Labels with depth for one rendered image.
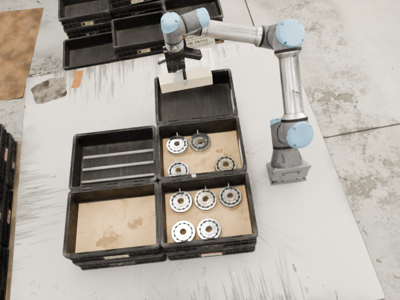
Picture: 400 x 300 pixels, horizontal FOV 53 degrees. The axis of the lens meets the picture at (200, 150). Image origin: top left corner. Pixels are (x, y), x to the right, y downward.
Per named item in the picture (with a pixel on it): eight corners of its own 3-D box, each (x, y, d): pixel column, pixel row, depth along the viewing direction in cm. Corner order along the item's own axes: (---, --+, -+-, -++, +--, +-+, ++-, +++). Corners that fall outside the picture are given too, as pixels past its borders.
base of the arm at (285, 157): (293, 159, 200) (291, 139, 198) (309, 164, 186) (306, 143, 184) (265, 164, 197) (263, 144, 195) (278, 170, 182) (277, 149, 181)
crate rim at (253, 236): (247, 172, 177) (247, 170, 175) (258, 238, 162) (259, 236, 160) (158, 183, 178) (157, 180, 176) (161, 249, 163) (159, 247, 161)
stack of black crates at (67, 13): (118, 19, 347) (108, -14, 318) (121, 43, 332) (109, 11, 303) (72, 27, 347) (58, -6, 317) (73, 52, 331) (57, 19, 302)
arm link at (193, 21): (200, 9, 167) (176, 18, 166) (206, 4, 156) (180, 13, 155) (206, 28, 169) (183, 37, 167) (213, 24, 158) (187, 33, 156)
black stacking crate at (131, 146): (159, 138, 202) (155, 125, 192) (161, 191, 187) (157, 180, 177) (81, 147, 203) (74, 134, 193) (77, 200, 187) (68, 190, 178)
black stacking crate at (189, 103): (230, 83, 216) (230, 68, 207) (238, 128, 201) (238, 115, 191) (158, 91, 217) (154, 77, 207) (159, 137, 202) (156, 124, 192)
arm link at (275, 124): (291, 140, 196) (288, 113, 194) (303, 144, 183) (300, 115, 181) (268, 144, 194) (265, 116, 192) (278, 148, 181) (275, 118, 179)
